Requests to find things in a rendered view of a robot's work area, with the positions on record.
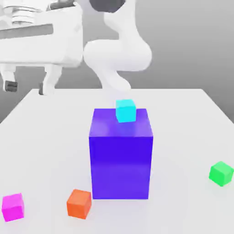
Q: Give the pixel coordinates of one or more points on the large purple box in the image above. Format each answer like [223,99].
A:
[120,164]

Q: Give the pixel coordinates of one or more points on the small green cube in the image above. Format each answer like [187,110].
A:
[220,173]

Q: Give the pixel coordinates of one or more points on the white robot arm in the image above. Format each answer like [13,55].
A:
[118,54]

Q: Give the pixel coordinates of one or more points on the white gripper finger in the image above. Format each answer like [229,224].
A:
[51,76]
[8,73]

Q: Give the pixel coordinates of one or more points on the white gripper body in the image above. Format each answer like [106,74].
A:
[36,49]

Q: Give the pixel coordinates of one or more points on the small orange cube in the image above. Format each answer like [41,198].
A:
[79,204]

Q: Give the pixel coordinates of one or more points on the small magenta cube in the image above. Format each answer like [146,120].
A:
[12,207]

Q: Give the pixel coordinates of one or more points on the small cyan cube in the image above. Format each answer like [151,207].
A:
[126,111]

